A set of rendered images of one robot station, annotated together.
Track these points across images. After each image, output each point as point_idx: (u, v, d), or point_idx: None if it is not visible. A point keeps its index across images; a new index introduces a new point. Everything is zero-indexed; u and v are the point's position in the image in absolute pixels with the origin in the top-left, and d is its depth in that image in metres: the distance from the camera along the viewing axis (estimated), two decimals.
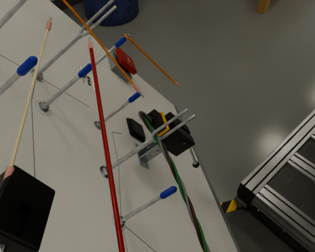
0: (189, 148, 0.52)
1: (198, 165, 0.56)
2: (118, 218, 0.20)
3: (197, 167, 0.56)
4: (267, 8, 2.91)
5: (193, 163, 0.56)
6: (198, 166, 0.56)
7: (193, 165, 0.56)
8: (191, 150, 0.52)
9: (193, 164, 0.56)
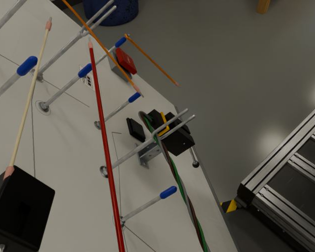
0: (189, 148, 0.52)
1: (198, 165, 0.56)
2: (118, 218, 0.20)
3: (197, 167, 0.56)
4: (267, 8, 2.91)
5: (193, 163, 0.56)
6: (198, 166, 0.56)
7: (193, 165, 0.56)
8: (191, 150, 0.52)
9: (193, 164, 0.56)
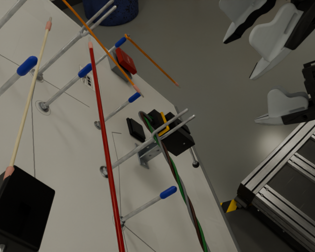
0: (189, 148, 0.52)
1: (198, 165, 0.56)
2: (118, 218, 0.20)
3: (197, 167, 0.56)
4: None
5: (193, 163, 0.56)
6: (198, 166, 0.56)
7: (193, 165, 0.56)
8: (191, 150, 0.52)
9: (193, 164, 0.56)
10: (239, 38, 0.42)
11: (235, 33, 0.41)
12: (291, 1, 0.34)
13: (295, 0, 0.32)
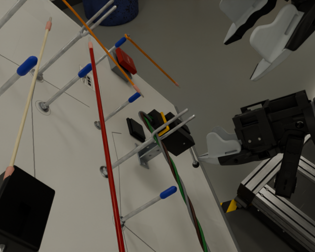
0: (189, 148, 0.52)
1: (198, 165, 0.56)
2: (118, 218, 0.20)
3: (197, 167, 0.56)
4: None
5: (193, 163, 0.56)
6: (198, 166, 0.56)
7: (193, 165, 0.56)
8: (191, 150, 0.52)
9: (193, 164, 0.56)
10: (240, 39, 0.42)
11: (235, 34, 0.41)
12: (291, 2, 0.34)
13: (295, 1, 0.32)
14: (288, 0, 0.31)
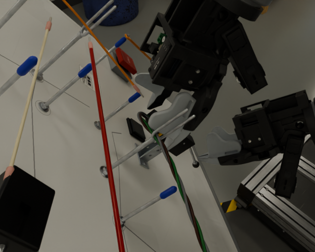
0: (189, 148, 0.52)
1: (198, 165, 0.56)
2: (118, 218, 0.20)
3: (197, 167, 0.56)
4: (267, 8, 2.91)
5: (193, 163, 0.56)
6: (198, 166, 0.56)
7: (193, 165, 0.56)
8: (191, 150, 0.52)
9: (193, 164, 0.56)
10: (161, 105, 0.45)
11: (155, 102, 0.44)
12: None
13: (189, 89, 0.35)
14: (179, 91, 0.34)
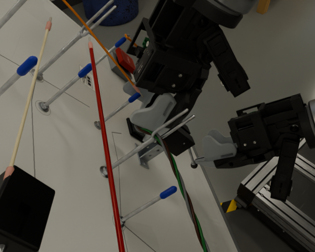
0: (188, 149, 0.52)
1: (197, 166, 0.56)
2: (118, 218, 0.20)
3: (195, 167, 0.56)
4: (267, 8, 2.91)
5: (191, 164, 0.56)
6: (196, 166, 0.56)
7: (191, 166, 0.56)
8: (190, 151, 0.53)
9: (191, 165, 0.56)
10: None
11: None
12: None
13: (172, 92, 0.36)
14: (162, 94, 0.35)
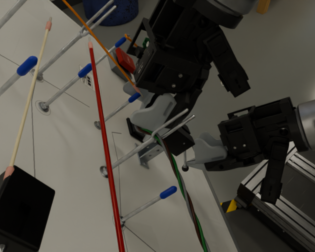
0: (184, 150, 0.52)
1: (188, 169, 0.56)
2: (118, 218, 0.20)
3: (186, 171, 0.56)
4: (267, 8, 2.91)
5: (183, 167, 0.56)
6: (187, 170, 0.56)
7: (182, 169, 0.56)
8: (185, 153, 0.53)
9: (183, 168, 0.56)
10: None
11: None
12: None
13: (172, 92, 0.36)
14: (162, 94, 0.35)
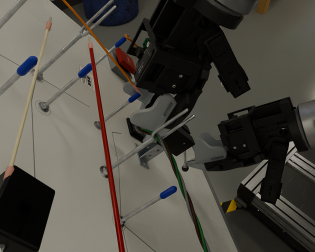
0: (184, 150, 0.52)
1: (188, 169, 0.56)
2: (118, 218, 0.20)
3: (186, 171, 0.56)
4: (267, 8, 2.91)
5: (183, 167, 0.56)
6: (187, 170, 0.56)
7: (182, 169, 0.56)
8: (185, 153, 0.53)
9: (183, 168, 0.56)
10: None
11: None
12: None
13: (172, 93, 0.36)
14: (163, 94, 0.35)
